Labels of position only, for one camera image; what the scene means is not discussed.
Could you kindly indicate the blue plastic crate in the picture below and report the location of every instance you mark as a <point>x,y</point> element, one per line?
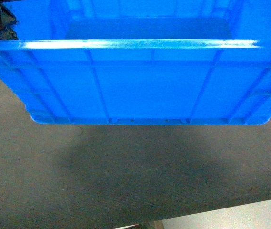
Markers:
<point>141,62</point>

